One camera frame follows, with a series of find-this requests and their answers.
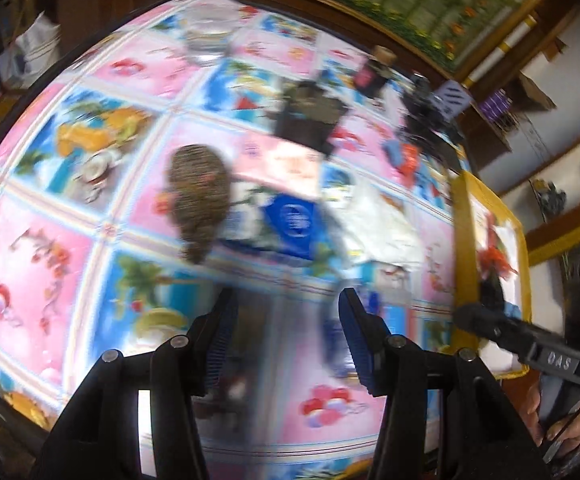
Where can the wooden shelf cabinet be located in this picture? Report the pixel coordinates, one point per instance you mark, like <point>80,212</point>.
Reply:
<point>79,0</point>

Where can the pink tissue pack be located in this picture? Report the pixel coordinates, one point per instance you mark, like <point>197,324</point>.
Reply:
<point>280,165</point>

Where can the white plastic sack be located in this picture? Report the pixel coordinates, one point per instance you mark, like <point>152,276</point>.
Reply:
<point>32,50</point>

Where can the purple striped card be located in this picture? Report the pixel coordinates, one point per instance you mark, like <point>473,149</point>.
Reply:
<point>452,97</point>

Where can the framed flower painting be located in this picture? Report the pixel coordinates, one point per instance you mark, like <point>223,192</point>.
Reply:
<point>420,5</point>

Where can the dark bottle with cork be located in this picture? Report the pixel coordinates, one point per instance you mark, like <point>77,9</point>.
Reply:
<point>372,75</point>

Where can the purple packets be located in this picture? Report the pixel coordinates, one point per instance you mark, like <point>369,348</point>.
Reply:
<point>495,105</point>

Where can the rolled white poster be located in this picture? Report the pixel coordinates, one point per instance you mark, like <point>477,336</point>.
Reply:
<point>505,45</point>

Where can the black pouch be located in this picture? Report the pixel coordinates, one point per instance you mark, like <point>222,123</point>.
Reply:
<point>425,110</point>

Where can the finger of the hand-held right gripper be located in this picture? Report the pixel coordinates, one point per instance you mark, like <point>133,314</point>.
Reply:
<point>490,327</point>

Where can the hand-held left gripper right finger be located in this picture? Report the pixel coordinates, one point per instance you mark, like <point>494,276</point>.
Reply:
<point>357,340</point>

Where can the clear plastic bowl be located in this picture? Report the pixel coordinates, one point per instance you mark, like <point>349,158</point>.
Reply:
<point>207,35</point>

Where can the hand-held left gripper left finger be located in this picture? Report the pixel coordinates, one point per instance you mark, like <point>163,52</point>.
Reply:
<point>219,345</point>

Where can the dark ornament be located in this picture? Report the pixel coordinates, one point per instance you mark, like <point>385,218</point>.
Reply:
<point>550,200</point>

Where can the black cylindrical motor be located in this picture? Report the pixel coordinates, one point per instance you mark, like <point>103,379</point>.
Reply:
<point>310,115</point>

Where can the blue tissue pack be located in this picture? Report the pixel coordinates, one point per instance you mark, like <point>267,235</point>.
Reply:
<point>290,217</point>

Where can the blue cloth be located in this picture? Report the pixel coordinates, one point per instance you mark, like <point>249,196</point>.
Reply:
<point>392,152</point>

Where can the red plastic bag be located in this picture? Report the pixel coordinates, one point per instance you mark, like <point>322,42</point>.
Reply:
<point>410,160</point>
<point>495,255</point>

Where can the yellow cardboard box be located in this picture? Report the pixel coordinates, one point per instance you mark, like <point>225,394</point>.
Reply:
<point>462,240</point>

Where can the person's right hand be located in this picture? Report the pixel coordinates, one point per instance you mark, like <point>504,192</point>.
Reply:
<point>565,432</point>

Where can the white plastic bag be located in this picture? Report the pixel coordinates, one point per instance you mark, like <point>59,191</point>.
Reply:
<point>380,220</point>

